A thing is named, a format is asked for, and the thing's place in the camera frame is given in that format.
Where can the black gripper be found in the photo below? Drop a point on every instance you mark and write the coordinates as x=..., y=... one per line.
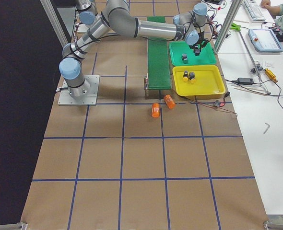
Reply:
x=196, y=50

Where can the yellow push button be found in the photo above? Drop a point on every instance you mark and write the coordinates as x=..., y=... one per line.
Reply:
x=192, y=78
x=185, y=76

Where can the orange cylinder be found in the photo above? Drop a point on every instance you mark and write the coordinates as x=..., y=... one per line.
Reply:
x=155, y=110
x=169, y=101

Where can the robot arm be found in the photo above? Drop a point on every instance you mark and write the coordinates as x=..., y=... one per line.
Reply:
x=116, y=16
x=87, y=11

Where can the green plastic tray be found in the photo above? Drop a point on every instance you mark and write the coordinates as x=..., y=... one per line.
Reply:
x=206, y=56

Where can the green grabber tool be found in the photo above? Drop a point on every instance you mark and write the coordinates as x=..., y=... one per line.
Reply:
x=237, y=27

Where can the yellow plastic tray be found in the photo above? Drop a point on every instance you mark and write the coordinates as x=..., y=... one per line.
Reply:
x=207, y=82

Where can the black power adapter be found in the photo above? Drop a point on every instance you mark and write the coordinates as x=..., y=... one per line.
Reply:
x=245, y=81

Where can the green conveyor belt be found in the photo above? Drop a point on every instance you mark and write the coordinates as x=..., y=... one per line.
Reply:
x=158, y=77

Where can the white keyboard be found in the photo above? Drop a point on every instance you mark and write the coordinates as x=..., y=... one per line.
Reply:
x=253, y=11

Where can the teach pendant tablet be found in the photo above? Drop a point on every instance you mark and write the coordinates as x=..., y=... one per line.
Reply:
x=265, y=41

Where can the gold metal cylinder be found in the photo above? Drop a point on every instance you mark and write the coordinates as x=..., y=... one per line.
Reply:
x=270, y=75

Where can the metal hex key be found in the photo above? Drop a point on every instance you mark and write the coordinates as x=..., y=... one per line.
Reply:
x=267, y=128

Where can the aluminium frame post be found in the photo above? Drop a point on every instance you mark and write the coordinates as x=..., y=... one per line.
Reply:
x=235, y=5

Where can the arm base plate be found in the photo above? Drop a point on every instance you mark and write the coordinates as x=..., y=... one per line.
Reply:
x=82, y=96

